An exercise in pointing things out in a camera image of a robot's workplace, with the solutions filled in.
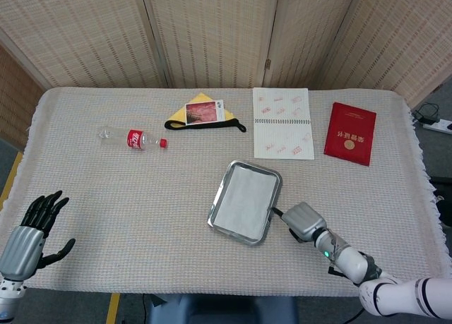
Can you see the red certificate booklet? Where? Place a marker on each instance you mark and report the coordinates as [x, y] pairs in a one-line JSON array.
[[349, 133]]

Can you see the metal screen hinge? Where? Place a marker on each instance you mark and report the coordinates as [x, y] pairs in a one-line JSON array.
[[267, 63]]

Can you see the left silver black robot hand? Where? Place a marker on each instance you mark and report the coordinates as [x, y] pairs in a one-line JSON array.
[[21, 251]]

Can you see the clear red-label cola bottle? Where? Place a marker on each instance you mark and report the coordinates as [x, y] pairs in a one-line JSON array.
[[136, 139]]

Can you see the rectangular metal tray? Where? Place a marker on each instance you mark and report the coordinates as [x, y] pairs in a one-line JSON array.
[[279, 184]]

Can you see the yellow cloth with black trim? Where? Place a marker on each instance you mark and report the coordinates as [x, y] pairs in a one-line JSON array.
[[199, 100]]

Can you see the black white shoe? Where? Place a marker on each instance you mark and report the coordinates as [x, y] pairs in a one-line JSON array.
[[443, 183]]

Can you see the open spiral notebook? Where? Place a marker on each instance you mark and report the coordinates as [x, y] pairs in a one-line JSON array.
[[282, 137]]

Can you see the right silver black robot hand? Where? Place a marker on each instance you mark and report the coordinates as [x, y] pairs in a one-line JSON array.
[[303, 220]]

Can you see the white woven tablecloth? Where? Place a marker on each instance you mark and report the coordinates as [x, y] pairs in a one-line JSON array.
[[141, 197]]

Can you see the white power strip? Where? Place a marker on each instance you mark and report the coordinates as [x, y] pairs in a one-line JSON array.
[[438, 126]]

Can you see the red photo postcard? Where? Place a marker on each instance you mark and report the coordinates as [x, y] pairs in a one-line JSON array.
[[205, 112]]

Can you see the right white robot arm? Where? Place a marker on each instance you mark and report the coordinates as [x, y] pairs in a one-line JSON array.
[[353, 264]]

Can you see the white paper towel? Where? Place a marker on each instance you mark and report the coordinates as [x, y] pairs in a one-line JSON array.
[[243, 200]]

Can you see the woven folding screen panel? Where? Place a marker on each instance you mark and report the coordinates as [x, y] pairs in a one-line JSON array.
[[399, 41], [14, 101], [212, 34], [303, 38], [81, 34]]

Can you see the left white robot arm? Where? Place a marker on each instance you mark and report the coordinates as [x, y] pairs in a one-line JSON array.
[[8, 299]]

